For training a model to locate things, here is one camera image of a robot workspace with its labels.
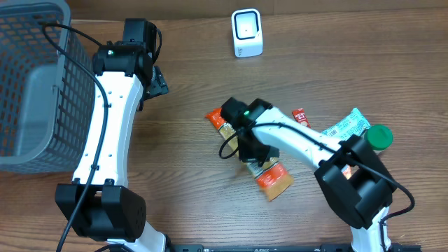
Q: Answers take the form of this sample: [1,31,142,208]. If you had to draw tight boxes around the long orange noodle package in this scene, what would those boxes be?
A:
[205,108,294,202]

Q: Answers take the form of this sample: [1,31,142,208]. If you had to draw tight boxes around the red stick sachet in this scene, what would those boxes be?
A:
[292,108,311,128]

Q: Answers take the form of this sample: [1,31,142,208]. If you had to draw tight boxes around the teal snack packet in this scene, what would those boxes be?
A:
[322,108,371,141]

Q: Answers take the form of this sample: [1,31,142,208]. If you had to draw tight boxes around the green lid white jar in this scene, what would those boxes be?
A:
[363,125,393,152]

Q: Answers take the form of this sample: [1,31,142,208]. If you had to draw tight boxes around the small orange box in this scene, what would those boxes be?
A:
[342,165,352,179]

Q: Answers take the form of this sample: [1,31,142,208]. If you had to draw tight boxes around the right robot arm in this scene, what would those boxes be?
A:
[220,97,397,251]

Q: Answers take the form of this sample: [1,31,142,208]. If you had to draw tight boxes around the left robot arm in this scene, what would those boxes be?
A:
[55,18,172,251]

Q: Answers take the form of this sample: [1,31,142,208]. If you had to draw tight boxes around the white barcode scanner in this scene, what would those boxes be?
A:
[231,8,263,58]

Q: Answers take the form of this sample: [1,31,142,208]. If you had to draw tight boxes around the grey plastic mesh basket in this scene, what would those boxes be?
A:
[1,0,95,174]

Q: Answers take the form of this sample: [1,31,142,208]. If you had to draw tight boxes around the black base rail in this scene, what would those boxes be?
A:
[167,244,423,252]

